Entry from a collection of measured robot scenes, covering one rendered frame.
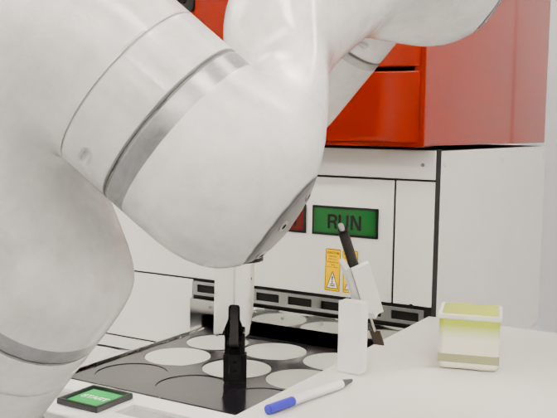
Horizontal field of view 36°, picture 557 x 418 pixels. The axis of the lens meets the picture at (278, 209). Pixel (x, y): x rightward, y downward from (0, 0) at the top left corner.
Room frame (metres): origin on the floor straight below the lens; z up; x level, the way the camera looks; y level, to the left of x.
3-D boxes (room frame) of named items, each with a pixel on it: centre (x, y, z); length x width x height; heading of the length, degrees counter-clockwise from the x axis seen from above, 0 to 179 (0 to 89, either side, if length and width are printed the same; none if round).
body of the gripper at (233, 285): (1.15, 0.06, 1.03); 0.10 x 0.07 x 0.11; 1
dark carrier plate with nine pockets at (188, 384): (1.22, 0.06, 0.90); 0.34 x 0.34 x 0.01; 60
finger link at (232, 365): (1.13, 0.06, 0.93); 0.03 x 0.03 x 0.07; 1
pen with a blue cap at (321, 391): (0.88, -0.04, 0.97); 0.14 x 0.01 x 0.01; 138
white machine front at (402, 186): (1.51, 0.11, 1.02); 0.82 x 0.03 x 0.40; 59
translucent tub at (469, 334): (1.03, -0.24, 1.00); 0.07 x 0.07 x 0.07; 75
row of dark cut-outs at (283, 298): (1.41, -0.04, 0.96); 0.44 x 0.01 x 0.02; 59
